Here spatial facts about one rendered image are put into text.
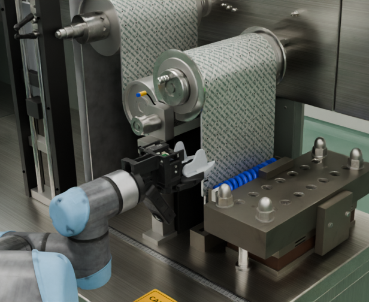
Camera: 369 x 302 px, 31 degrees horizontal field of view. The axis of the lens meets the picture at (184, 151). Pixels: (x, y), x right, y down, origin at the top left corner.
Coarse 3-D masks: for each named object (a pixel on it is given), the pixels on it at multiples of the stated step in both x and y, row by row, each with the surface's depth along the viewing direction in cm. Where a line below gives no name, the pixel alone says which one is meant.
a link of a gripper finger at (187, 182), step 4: (184, 176) 129; (192, 176) 129; (196, 176) 130; (200, 176) 131; (184, 180) 127; (188, 180) 128; (192, 180) 128; (196, 180) 129; (200, 180) 130; (180, 184) 127; (184, 184) 127; (188, 184) 128; (192, 184) 128; (196, 184) 129; (172, 188) 128; (176, 188) 127; (180, 188) 127; (184, 188) 127
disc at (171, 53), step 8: (160, 56) 134; (168, 56) 133; (176, 56) 131; (184, 56) 129; (160, 64) 135; (192, 64) 128; (192, 72) 129; (200, 72) 128; (200, 80) 128; (200, 88) 129; (160, 96) 138; (200, 96) 130; (200, 104) 130; (192, 112) 133; (200, 112) 131; (184, 120) 135
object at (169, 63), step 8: (168, 64) 133; (176, 64) 131; (184, 64) 130; (160, 72) 136; (184, 72) 130; (192, 80) 129; (192, 88) 130; (192, 96) 131; (184, 104) 133; (192, 104) 132; (176, 112) 136; (184, 112) 134
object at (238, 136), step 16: (256, 96) 143; (272, 96) 147; (208, 112) 133; (224, 112) 136; (240, 112) 140; (256, 112) 144; (272, 112) 148; (208, 128) 134; (224, 128) 138; (240, 128) 142; (256, 128) 146; (272, 128) 150; (208, 144) 136; (224, 144) 139; (240, 144) 143; (256, 144) 147; (272, 144) 152; (208, 160) 137; (224, 160) 141; (240, 160) 145; (256, 160) 149; (208, 176) 138; (224, 176) 142
